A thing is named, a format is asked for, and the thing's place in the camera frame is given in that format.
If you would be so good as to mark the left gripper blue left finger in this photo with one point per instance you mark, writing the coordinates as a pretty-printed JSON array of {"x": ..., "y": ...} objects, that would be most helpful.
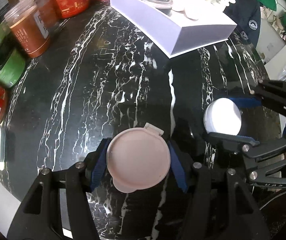
[{"x": 98, "y": 163}]

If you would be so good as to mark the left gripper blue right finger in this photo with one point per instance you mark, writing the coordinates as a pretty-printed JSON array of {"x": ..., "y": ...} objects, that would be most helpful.
[{"x": 177, "y": 168}]

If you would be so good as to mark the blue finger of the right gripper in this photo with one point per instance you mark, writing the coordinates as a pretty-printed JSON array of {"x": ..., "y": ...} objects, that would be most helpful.
[
  {"x": 246, "y": 102},
  {"x": 232, "y": 143}
]

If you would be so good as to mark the pale blue white jar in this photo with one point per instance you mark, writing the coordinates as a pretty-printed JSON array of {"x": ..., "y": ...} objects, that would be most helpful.
[{"x": 222, "y": 116}]

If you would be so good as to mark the pink round compact case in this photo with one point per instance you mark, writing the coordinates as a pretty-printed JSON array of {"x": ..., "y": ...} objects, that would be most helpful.
[{"x": 138, "y": 158}]

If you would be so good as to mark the pink cosmetic jar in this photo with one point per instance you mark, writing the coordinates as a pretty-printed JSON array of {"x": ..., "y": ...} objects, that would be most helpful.
[{"x": 192, "y": 13}]

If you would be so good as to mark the cream white cosmetic jar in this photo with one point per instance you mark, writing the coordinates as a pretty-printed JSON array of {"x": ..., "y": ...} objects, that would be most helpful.
[{"x": 178, "y": 6}]

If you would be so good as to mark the dark navy cap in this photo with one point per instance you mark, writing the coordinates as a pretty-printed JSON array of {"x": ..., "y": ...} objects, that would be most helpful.
[{"x": 246, "y": 14}]

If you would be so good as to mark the white open gift box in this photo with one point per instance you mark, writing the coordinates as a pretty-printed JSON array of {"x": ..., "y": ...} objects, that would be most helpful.
[{"x": 172, "y": 31}]

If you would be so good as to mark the lower green jar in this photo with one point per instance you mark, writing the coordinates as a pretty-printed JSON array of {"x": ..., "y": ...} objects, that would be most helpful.
[{"x": 12, "y": 66}]

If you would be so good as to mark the orange powder plastic jar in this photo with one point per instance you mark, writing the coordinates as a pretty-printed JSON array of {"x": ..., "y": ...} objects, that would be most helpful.
[{"x": 28, "y": 27}]

